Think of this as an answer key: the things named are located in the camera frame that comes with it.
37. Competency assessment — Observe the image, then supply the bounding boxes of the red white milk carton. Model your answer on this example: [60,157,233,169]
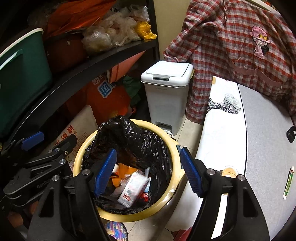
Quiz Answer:
[117,172,149,208]

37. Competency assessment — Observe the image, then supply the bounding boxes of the orange pink snack package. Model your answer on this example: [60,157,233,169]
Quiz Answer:
[110,163,137,187]

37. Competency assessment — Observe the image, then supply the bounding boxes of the round yellow trash basket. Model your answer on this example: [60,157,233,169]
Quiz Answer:
[73,116,185,222]

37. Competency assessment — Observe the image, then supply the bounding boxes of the black trash bag liner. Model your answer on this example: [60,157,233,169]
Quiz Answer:
[81,116,173,214]

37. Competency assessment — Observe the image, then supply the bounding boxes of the white pedal trash bin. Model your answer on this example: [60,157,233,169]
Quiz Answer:
[140,60,194,135]

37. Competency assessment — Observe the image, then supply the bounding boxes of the white rice sack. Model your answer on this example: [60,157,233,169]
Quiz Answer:
[42,105,98,171]

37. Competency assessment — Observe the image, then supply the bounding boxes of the black metal shelf rack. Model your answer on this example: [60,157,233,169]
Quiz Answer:
[1,1,158,148]

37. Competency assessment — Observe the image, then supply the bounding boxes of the green storage bin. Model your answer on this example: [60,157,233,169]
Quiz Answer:
[1,28,51,131]

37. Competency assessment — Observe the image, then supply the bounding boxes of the orange bag with blue logo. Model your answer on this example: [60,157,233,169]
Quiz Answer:
[66,51,144,125]

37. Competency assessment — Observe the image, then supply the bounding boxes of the black white patterned cloth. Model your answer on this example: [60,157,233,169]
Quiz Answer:
[206,94,241,114]

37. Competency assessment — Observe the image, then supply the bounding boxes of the red bag on shelf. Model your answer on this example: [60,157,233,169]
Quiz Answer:
[46,0,116,38]

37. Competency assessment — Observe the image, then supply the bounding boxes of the clear plastic bags bundle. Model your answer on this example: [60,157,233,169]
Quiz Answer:
[82,4,150,52]

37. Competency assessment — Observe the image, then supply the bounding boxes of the yellow plastic bag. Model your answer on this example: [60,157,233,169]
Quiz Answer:
[135,21,157,40]

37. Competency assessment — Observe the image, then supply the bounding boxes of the red plaid apron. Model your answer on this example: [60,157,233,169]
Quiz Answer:
[164,1,295,124]

